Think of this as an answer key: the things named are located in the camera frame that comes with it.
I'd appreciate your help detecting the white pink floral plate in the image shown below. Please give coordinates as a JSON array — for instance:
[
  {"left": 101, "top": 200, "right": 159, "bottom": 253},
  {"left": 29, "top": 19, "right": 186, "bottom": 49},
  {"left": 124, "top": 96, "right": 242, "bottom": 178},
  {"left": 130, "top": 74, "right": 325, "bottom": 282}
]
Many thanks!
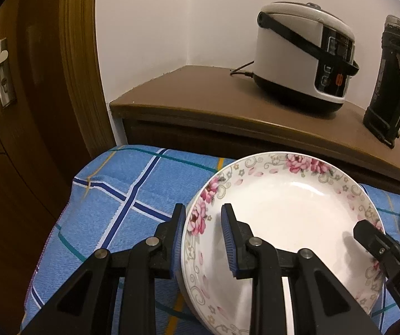
[{"left": 181, "top": 151, "right": 384, "bottom": 334}]

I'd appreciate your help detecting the blue plaid towel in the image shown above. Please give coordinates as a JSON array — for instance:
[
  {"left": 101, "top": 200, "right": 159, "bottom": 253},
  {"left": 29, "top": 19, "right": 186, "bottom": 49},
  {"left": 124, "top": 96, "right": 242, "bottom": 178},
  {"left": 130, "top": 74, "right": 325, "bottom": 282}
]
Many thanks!
[{"left": 21, "top": 145, "right": 392, "bottom": 334}]

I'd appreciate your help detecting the brown wooden door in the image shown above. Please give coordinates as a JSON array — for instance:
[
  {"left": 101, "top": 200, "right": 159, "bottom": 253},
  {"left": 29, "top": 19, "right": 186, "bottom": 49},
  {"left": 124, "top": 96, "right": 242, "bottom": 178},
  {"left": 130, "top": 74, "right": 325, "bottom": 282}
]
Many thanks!
[{"left": 0, "top": 0, "right": 115, "bottom": 334}]

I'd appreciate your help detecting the tall black thermos flask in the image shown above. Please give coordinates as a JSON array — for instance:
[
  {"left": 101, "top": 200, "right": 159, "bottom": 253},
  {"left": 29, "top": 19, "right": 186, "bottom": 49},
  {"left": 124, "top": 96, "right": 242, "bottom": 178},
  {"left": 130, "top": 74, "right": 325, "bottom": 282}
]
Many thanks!
[{"left": 363, "top": 15, "right": 400, "bottom": 148}]

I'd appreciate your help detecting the brown wooden cabinet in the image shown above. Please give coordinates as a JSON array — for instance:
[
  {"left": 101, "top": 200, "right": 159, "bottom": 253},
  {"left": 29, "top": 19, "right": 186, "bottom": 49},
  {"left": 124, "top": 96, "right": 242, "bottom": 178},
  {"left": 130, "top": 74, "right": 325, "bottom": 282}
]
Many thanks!
[{"left": 110, "top": 66, "right": 400, "bottom": 194}]

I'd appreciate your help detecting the silver black rice cooker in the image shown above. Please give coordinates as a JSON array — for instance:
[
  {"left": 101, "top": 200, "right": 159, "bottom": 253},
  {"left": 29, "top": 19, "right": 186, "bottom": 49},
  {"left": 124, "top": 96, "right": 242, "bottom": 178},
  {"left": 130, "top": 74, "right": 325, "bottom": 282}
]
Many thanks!
[{"left": 252, "top": 2, "right": 359, "bottom": 116}]

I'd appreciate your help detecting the silver door handle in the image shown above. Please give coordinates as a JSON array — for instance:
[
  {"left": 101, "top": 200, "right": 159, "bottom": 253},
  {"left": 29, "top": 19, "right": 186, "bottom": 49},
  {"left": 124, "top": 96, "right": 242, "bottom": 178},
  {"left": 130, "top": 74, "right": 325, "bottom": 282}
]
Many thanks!
[{"left": 0, "top": 38, "right": 16, "bottom": 108}]

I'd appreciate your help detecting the black rice cooker cable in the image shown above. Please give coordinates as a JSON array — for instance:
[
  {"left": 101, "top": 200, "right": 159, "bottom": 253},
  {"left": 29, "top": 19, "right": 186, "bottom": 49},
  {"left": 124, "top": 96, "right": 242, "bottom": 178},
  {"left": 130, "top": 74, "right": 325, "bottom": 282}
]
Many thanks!
[{"left": 229, "top": 60, "right": 255, "bottom": 78}]

